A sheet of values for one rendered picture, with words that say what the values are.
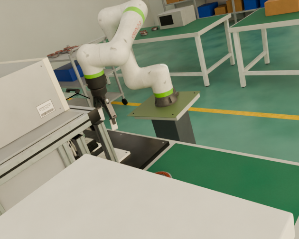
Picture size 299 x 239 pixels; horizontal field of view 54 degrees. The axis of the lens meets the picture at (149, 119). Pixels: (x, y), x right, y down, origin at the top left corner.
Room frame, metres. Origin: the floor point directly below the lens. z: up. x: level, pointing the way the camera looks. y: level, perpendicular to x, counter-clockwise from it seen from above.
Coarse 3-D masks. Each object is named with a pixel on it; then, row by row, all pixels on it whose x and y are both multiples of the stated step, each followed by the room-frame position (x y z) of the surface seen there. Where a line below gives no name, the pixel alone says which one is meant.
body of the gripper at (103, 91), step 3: (102, 87) 1.30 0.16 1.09; (105, 87) 1.32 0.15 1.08; (90, 90) 1.31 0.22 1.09; (93, 90) 1.30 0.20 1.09; (96, 90) 1.29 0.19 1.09; (99, 90) 1.29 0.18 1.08; (102, 90) 1.30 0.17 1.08; (105, 90) 1.31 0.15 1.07; (93, 93) 1.30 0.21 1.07; (96, 93) 1.29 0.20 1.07; (99, 93) 1.29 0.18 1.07; (102, 93) 1.29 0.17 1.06; (105, 93) 1.31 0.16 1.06; (96, 96) 1.30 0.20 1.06; (99, 96) 1.31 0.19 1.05; (102, 96) 1.29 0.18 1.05; (102, 99) 1.29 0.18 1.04; (102, 102) 1.30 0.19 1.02
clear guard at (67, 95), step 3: (63, 93) 1.50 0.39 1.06; (66, 93) 1.48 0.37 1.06; (69, 93) 1.46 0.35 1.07; (72, 93) 1.44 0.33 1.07; (75, 93) 1.43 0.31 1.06; (78, 93) 1.43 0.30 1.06; (66, 96) 1.42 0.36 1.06; (69, 96) 1.41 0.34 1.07; (72, 96) 1.41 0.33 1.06; (75, 96) 1.52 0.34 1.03; (78, 96) 1.49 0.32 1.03; (81, 96) 1.47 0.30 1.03; (84, 96) 1.45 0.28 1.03; (66, 99) 1.38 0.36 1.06
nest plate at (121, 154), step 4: (116, 148) 1.27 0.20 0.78; (116, 152) 1.23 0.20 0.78; (120, 152) 1.22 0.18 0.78; (124, 152) 1.21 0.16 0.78; (128, 152) 1.20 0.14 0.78; (100, 156) 1.24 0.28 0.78; (104, 156) 1.23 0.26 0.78; (120, 156) 1.18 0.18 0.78; (124, 156) 1.18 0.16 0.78; (120, 160) 1.16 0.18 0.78
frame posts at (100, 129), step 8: (96, 128) 1.00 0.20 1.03; (104, 128) 1.00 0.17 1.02; (80, 136) 0.93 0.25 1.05; (104, 136) 0.99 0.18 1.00; (80, 144) 0.92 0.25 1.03; (104, 144) 0.98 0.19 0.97; (80, 152) 0.92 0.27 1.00; (88, 152) 0.93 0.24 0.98; (104, 152) 1.00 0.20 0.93; (112, 152) 1.00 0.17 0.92; (112, 160) 0.98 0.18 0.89
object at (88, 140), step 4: (88, 140) 1.16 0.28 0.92; (92, 140) 1.15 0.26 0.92; (88, 144) 1.13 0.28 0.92; (92, 144) 1.14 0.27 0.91; (96, 144) 1.15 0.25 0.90; (100, 144) 1.17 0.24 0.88; (88, 148) 1.12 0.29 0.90; (92, 148) 1.13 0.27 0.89; (96, 148) 1.15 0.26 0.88; (76, 152) 1.13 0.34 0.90; (76, 156) 1.09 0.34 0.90
